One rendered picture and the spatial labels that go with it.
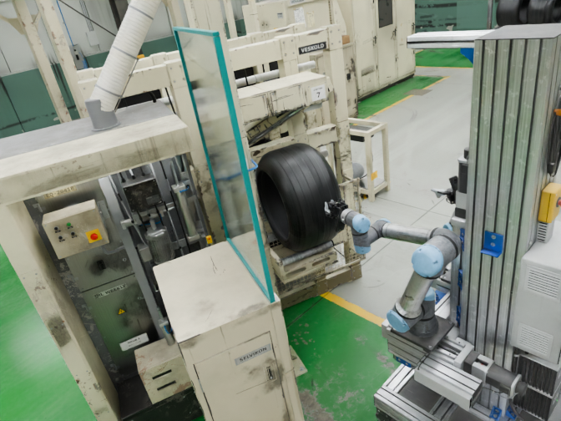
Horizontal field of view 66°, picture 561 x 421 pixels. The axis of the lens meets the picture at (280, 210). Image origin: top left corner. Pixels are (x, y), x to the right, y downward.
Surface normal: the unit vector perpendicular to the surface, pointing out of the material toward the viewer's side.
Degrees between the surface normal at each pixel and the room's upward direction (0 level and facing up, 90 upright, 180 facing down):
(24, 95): 90
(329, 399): 0
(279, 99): 90
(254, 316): 90
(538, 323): 90
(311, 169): 39
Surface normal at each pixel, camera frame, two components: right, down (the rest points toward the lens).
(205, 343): 0.40, 0.38
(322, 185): 0.27, -0.11
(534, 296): -0.71, 0.43
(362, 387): -0.15, -0.87
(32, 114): 0.69, 0.25
